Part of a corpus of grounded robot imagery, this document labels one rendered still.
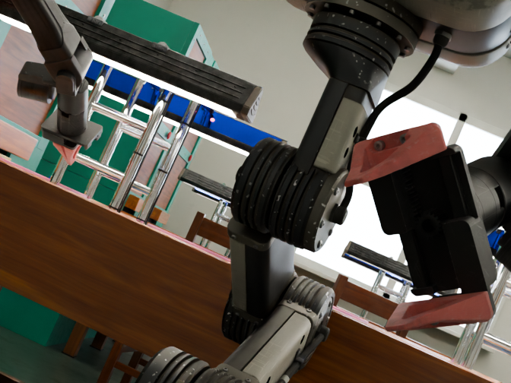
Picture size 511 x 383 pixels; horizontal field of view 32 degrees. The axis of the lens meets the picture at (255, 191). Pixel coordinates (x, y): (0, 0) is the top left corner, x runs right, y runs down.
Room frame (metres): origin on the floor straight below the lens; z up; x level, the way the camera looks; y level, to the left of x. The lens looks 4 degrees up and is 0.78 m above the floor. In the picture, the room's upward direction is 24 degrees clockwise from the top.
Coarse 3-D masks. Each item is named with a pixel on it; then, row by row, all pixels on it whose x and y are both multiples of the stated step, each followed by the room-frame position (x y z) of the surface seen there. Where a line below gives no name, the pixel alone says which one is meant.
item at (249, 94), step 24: (0, 0) 1.86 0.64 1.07; (72, 24) 1.84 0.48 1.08; (96, 24) 1.84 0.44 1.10; (96, 48) 1.81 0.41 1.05; (120, 48) 1.81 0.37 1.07; (144, 48) 1.82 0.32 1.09; (144, 72) 1.79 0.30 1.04; (168, 72) 1.79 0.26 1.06; (192, 72) 1.79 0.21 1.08; (216, 72) 1.80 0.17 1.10; (216, 96) 1.77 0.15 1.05; (240, 96) 1.77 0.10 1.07
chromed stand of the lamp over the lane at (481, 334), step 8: (504, 272) 1.84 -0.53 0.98; (504, 280) 1.84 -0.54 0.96; (496, 288) 1.84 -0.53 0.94; (504, 288) 1.84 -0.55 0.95; (496, 296) 1.84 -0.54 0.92; (496, 304) 1.84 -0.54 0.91; (480, 328) 1.84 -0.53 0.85; (488, 328) 1.84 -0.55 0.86; (480, 336) 1.84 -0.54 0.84; (488, 336) 1.84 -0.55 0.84; (496, 336) 1.84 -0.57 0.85; (472, 344) 1.84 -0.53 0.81; (480, 344) 1.84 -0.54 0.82; (496, 344) 1.84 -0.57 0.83; (504, 344) 1.83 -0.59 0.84; (472, 352) 1.84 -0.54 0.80; (464, 360) 1.85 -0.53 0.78; (472, 360) 1.84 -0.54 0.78; (472, 368) 1.85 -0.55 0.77
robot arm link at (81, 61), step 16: (16, 0) 1.50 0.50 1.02; (32, 0) 1.49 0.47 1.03; (48, 0) 1.51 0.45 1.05; (32, 16) 1.52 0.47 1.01; (48, 16) 1.52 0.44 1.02; (64, 16) 1.56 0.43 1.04; (32, 32) 1.55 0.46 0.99; (48, 32) 1.54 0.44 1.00; (64, 32) 1.55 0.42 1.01; (48, 48) 1.56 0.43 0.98; (64, 48) 1.56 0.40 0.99; (80, 48) 1.61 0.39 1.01; (48, 64) 1.59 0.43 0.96; (64, 64) 1.58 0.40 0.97; (80, 64) 1.60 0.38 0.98; (80, 80) 1.60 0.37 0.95
